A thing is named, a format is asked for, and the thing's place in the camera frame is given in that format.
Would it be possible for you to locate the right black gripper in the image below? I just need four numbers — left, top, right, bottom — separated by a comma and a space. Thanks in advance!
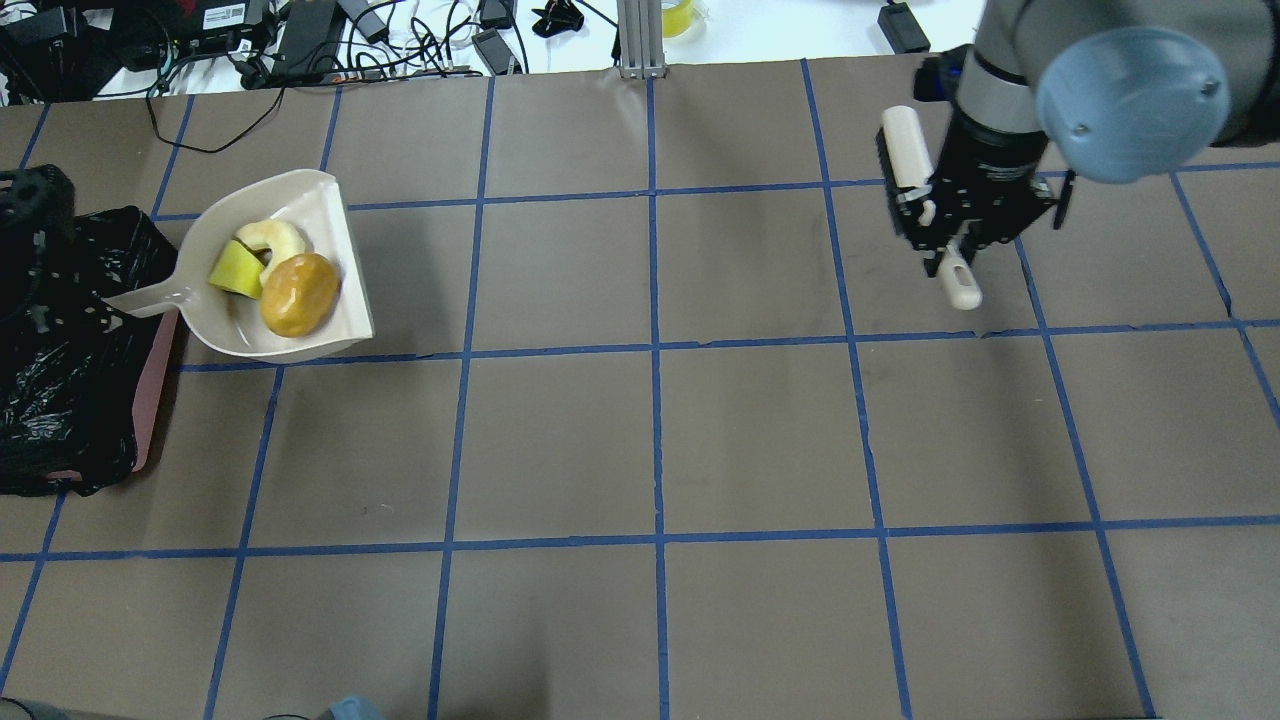
931, 111, 1076, 265

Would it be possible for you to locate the beige hand brush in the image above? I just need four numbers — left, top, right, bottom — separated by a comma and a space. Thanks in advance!
879, 105, 983, 311

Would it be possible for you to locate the beige plastic dustpan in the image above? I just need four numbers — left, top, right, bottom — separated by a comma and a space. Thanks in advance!
108, 169, 375, 364

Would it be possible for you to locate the orange-yellow toy potato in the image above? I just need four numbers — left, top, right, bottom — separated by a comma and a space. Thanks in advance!
259, 252, 340, 338

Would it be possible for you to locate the yellow sponge wedge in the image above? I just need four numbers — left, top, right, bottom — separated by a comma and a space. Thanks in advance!
206, 240, 266, 300

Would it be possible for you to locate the pale banana-shaped peel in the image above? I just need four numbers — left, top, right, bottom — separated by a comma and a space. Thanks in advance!
234, 219, 308, 268

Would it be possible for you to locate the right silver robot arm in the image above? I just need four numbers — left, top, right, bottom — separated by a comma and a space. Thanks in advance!
877, 1, 1279, 278

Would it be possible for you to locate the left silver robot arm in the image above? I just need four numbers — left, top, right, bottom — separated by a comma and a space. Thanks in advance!
265, 694, 388, 720

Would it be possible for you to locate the black bag-lined trash bin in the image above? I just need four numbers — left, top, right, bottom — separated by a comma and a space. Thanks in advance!
1, 164, 177, 497

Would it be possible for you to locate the black power adapter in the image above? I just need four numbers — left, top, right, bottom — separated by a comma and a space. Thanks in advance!
876, 1, 932, 55

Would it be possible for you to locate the yellow tape roll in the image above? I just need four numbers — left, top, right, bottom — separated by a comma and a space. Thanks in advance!
660, 0, 698, 38

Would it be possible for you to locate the aluminium frame post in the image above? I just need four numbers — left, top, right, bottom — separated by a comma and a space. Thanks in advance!
616, 0, 668, 79

